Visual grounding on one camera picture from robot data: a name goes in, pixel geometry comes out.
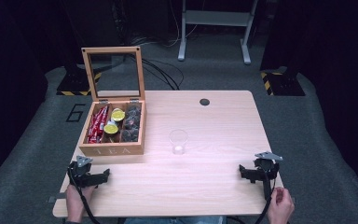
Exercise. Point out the person's right hand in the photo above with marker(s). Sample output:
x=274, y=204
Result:
x=281, y=207

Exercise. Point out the black table grommet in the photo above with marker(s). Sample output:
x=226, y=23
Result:
x=204, y=102

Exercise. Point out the person's left hand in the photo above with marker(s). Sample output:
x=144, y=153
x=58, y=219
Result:
x=76, y=199

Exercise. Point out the pile of dark capsules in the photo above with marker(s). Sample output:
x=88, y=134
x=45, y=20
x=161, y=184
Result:
x=131, y=123

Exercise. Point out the dark curtain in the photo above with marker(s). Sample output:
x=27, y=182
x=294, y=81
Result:
x=335, y=62

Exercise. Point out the grey table bracket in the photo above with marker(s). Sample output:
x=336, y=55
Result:
x=56, y=198

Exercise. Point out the wooden tea box with lid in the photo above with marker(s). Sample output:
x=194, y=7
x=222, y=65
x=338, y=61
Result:
x=115, y=151

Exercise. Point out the black hazard-striped stand base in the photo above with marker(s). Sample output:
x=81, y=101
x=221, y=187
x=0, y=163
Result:
x=74, y=84
x=284, y=84

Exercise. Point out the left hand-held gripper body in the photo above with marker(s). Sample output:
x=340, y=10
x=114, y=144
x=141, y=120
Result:
x=82, y=174

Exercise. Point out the yellow-lidded capsule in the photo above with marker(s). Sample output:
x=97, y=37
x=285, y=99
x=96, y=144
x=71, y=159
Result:
x=110, y=128
x=118, y=115

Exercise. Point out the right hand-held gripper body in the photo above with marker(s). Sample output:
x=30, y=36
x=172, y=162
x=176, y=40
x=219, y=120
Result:
x=265, y=171

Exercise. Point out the bundle of red sachets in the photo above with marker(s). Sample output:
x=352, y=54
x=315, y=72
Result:
x=97, y=126

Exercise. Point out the clear plastic cup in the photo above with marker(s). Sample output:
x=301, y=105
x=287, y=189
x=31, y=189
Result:
x=178, y=146

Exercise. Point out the white metal stand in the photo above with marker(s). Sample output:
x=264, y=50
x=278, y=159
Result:
x=217, y=18

